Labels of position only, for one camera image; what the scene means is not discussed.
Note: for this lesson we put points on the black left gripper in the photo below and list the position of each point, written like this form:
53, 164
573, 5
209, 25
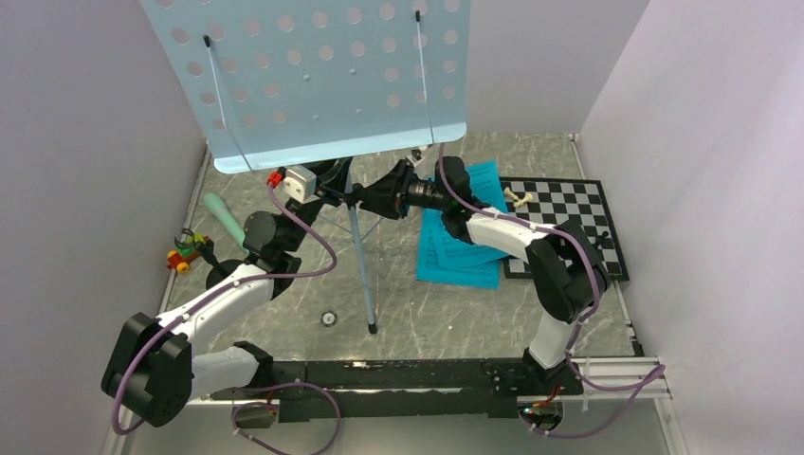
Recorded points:
332, 180

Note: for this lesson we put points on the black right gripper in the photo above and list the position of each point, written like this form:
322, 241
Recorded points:
387, 200

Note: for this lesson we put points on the light blue music stand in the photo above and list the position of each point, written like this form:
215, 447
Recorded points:
279, 83

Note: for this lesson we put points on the mint green toy microphone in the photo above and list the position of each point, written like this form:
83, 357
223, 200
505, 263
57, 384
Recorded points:
218, 208

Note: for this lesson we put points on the black microphone desk stand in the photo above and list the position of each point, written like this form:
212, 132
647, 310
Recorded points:
203, 246

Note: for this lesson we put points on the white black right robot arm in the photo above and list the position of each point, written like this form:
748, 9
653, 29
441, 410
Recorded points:
566, 268

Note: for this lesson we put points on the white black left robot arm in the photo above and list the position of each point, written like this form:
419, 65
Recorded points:
155, 369

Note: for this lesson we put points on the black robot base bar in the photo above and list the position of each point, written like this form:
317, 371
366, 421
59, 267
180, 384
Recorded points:
494, 387

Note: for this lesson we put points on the red green brick toy car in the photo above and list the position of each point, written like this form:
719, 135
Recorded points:
184, 253

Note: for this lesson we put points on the black white chessboard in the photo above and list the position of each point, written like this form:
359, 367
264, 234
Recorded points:
558, 200

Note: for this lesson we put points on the black chess piece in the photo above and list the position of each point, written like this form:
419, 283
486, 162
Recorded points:
602, 238

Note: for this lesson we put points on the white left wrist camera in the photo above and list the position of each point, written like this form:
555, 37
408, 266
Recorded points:
296, 181

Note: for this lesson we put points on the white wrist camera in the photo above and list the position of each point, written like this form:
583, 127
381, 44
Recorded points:
296, 181
417, 155

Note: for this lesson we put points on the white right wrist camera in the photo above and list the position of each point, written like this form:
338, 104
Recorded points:
417, 155

